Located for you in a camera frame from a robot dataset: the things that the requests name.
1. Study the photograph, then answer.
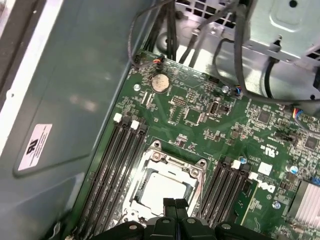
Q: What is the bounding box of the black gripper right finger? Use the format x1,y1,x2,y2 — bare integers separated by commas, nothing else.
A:
175,198,267,240

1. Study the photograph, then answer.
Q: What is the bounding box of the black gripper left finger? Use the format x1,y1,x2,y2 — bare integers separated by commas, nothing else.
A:
91,197,179,240

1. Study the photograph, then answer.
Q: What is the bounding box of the silver CPU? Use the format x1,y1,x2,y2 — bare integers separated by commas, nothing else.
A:
137,171,195,218

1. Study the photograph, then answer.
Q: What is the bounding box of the metal locking lever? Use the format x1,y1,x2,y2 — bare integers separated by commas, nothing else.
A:
194,162,207,222

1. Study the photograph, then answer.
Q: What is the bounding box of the metal socket cover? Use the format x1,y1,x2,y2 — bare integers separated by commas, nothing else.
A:
131,151,205,222

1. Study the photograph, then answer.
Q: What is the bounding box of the black-clip RAM slot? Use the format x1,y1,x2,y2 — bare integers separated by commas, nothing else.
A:
104,124,150,231
201,157,231,223
218,166,250,223
83,117,132,240

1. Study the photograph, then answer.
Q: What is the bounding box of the white-clip RAM slot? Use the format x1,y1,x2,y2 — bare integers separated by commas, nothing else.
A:
209,159,242,223
93,119,141,236
71,112,123,240

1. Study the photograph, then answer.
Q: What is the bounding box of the CPU socket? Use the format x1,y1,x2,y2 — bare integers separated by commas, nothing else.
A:
122,139,210,225

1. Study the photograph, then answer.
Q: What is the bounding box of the green RAM stick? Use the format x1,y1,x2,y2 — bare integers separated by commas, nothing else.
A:
233,178,260,227

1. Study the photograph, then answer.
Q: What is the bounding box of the green motherboard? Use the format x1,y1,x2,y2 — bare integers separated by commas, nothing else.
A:
71,48,320,240

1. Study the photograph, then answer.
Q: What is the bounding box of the round coin cell battery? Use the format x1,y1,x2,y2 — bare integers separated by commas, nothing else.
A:
150,73,171,94

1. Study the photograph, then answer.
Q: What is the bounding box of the silver chipset heatsink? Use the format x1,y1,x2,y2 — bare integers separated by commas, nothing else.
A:
287,179,320,225

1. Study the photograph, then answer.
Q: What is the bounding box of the white case sticker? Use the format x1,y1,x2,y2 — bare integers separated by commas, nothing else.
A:
17,123,54,172

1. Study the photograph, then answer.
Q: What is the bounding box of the black PC case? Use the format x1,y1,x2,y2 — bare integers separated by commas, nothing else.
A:
0,0,320,240

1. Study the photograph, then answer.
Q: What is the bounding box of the silver metal drive cage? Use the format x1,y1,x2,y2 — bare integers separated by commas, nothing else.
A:
239,0,320,66

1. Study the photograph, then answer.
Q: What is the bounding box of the coloured fan wire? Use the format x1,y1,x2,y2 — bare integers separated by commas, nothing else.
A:
291,106,320,131

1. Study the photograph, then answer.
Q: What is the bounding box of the thick black wire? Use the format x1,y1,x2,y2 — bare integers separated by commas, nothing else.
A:
233,0,320,103

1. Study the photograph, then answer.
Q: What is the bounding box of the thin grey braided wire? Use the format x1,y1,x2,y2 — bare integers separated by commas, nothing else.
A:
126,0,176,71

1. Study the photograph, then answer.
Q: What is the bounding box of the black power cable bundle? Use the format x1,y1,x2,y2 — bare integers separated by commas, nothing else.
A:
144,0,179,62

